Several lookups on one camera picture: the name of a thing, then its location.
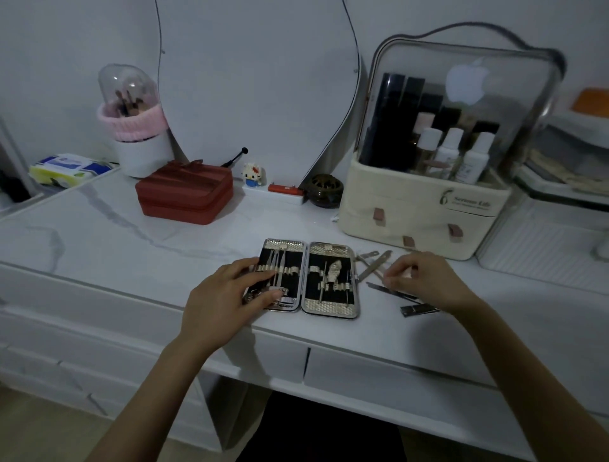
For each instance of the person's left hand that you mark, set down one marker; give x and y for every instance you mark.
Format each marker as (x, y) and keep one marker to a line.
(219, 309)

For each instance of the person's right hand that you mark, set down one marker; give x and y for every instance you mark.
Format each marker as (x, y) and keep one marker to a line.
(437, 283)

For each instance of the pile of manicure tools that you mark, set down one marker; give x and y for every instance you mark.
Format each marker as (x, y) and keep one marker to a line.
(418, 311)

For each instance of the small silver nail clipper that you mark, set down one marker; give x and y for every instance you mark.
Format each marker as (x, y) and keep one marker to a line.
(289, 301)

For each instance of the ornate silver nail clipper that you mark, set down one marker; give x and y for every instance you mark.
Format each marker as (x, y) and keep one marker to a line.
(335, 271)

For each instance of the manicure set case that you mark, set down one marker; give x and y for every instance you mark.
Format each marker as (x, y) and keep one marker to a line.
(333, 309)

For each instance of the person's right forearm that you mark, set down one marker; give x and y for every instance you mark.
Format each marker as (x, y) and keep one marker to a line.
(523, 385)

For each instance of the person's left forearm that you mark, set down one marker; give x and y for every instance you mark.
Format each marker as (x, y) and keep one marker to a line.
(157, 409)

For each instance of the white ribbed storage box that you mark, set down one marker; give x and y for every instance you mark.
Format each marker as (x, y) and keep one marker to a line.
(537, 247)

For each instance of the red jewelry box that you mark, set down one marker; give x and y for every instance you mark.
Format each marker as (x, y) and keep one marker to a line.
(183, 192)

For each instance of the cream cosmetic organizer clear lid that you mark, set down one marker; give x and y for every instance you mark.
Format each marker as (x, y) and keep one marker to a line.
(404, 219)

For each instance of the white mirror base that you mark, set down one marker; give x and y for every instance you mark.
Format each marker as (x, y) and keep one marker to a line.
(273, 200)

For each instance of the wide white lotion bottle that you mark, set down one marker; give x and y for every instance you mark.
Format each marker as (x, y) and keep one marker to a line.
(475, 159)

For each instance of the slim white lotion bottle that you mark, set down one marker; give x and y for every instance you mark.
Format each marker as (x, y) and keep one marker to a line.
(449, 152)

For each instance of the small red lighter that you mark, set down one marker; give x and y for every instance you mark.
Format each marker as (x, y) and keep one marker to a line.
(285, 189)

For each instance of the clear bottle white cap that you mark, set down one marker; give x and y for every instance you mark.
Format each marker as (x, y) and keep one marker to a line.
(428, 145)

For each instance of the white cat figurine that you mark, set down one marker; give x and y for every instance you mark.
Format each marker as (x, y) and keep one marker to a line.
(253, 175)

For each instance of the white side cabinet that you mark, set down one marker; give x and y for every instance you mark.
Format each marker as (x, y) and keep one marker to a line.
(81, 342)

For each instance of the dark round incense burner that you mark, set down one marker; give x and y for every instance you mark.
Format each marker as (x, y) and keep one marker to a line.
(325, 192)

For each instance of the black ball-tipped stick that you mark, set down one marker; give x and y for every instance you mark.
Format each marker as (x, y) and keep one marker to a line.
(235, 157)

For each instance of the pink capped bottle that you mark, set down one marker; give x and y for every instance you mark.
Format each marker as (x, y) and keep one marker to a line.
(423, 123)

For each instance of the white brush holder clear dome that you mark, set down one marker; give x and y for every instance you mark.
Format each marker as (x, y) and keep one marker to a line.
(142, 159)

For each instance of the small white case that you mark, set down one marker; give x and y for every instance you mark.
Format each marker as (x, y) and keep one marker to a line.
(603, 247)

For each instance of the white stacked tray organizer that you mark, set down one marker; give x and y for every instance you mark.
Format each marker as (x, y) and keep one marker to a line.
(561, 143)

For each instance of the pink knitted headband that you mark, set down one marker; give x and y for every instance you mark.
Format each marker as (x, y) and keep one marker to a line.
(133, 126)

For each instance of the blue yellow tissue packet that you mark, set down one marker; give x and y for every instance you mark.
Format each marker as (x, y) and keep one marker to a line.
(66, 170)

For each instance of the bunch of makeup brushes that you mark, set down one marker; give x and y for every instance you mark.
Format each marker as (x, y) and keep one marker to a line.
(128, 104)

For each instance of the heart-shaped white mirror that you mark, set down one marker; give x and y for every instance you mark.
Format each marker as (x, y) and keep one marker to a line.
(257, 85)

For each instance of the black plug adapter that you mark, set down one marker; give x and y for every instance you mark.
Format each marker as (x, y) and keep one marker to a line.
(14, 188)

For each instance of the orange cloth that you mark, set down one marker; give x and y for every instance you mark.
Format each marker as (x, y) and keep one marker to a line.
(592, 102)

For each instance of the grey framed panel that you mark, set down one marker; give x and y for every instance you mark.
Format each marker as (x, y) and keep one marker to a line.
(14, 157)

